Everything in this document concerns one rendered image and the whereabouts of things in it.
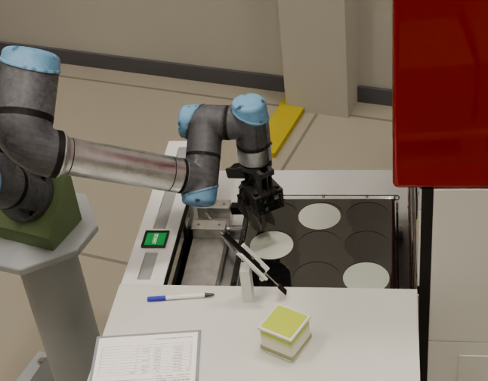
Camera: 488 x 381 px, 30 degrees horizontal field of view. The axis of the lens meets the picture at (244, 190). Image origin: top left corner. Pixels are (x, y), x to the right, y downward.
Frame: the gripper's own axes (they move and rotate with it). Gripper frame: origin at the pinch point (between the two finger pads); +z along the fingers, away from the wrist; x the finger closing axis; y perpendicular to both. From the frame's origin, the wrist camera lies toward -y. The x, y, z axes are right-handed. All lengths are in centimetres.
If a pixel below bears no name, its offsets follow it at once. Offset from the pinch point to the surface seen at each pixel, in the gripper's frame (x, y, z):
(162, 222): -20.4, -8.9, -4.3
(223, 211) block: -3.7, -11.3, 1.5
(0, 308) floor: -55, -115, 91
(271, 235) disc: 1.4, 3.5, 1.3
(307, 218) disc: 11.6, 2.8, 1.2
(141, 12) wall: 60, -241, 57
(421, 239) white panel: 14.6, 42.8, -18.7
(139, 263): -30.5, 1.9, -4.7
